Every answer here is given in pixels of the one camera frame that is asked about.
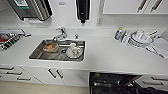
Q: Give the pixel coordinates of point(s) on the stainless steel dishwasher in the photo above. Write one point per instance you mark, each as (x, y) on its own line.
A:
(110, 83)

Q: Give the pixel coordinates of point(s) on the white patterned plate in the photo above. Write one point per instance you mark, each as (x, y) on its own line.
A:
(74, 52)

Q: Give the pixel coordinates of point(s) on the white cup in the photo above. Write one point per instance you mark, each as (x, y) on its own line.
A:
(73, 45)

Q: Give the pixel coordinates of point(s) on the small chrome sink knob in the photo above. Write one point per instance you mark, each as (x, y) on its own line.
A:
(76, 35)

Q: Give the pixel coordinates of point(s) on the chrome faucet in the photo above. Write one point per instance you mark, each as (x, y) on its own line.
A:
(60, 34)

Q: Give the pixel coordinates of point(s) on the white sink base cabinet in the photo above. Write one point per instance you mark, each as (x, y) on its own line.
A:
(66, 77)

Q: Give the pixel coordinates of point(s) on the blue dish soap bottle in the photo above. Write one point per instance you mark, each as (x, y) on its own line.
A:
(118, 34)

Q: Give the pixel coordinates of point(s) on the black soap dispenser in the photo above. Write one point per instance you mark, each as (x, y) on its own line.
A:
(82, 10)

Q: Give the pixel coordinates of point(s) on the small clear jar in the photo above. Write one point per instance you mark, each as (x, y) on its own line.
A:
(125, 37)

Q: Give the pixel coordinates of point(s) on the stainless steel sink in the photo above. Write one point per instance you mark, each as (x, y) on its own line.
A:
(36, 55)

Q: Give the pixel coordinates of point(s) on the stack of white plates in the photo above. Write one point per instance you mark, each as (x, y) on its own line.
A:
(141, 39)

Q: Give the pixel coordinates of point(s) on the steel paper towel dispenser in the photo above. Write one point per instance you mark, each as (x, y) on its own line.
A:
(30, 8)

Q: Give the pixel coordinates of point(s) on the grey white dish cloth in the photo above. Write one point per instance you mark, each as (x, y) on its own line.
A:
(15, 32)

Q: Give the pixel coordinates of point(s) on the white drawer unit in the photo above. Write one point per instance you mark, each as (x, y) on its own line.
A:
(155, 82)
(15, 74)

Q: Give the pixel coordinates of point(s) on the white dish towel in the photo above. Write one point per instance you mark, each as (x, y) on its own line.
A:
(160, 46)

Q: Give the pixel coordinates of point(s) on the white wall outlet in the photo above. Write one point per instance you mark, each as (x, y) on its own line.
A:
(99, 21)

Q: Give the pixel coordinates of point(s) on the small wall label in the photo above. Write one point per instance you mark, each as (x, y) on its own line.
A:
(62, 3)

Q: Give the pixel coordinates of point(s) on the white wall cabinet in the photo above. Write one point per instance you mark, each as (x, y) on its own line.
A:
(133, 6)

